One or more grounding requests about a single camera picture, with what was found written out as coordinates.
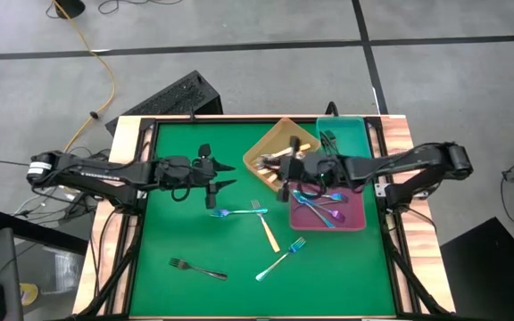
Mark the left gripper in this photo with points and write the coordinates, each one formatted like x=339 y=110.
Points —
x=181 y=171

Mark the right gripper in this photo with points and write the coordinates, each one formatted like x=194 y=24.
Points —
x=312 y=169

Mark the orange plastic bin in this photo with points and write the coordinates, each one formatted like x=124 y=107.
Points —
x=275 y=136

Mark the iridescent blue fork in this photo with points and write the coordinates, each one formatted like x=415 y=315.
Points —
x=239 y=211
x=317 y=215
x=279 y=260
x=336 y=215
x=334 y=196

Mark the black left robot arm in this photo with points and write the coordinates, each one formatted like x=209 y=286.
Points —
x=96 y=171

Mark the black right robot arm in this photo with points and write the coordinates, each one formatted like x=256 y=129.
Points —
x=395 y=165

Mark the teal plastic bin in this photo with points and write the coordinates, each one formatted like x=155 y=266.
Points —
x=350 y=134

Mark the black perforated computer case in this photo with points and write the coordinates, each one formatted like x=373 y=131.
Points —
x=181 y=89

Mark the pink plastic bin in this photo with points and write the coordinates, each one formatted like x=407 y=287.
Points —
x=350 y=223

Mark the green table mat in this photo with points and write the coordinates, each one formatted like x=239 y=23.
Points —
x=328 y=276

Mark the grey connector box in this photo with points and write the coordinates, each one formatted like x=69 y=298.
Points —
x=421 y=195

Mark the clear plastic box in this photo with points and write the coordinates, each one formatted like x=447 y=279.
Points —
x=67 y=272

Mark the black desk beam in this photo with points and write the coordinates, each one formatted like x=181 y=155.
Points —
x=38 y=232

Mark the yellow disc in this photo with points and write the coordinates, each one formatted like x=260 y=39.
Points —
x=29 y=294

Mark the black round stand base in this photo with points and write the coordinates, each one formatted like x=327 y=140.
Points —
x=69 y=6

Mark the black floor mat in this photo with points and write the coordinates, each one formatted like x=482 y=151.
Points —
x=498 y=276

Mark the silver mounting bracket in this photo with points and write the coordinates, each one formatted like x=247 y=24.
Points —
x=142 y=194
x=381 y=190

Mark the black aluminium table frame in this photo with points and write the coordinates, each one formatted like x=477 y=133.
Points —
x=146 y=123

